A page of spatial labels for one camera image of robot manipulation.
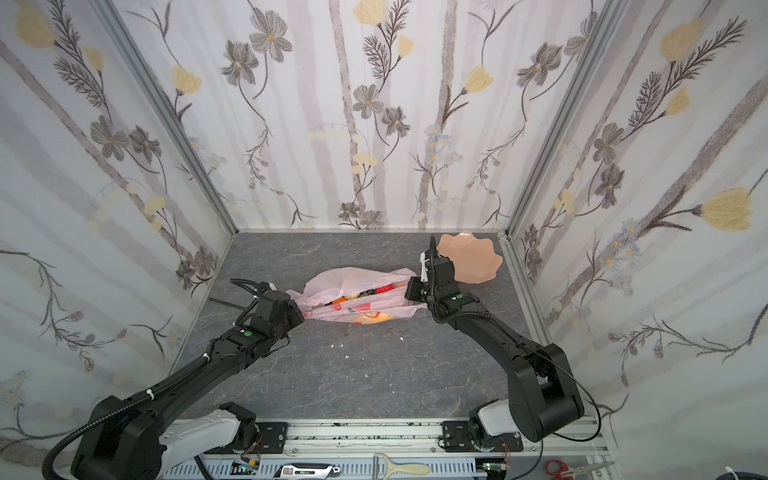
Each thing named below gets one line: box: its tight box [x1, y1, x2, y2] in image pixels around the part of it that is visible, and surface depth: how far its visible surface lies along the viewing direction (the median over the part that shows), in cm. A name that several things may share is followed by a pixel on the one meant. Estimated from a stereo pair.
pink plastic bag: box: [286, 267, 425, 325], surface depth 85 cm
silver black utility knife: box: [273, 463, 341, 480], surface depth 70 cm
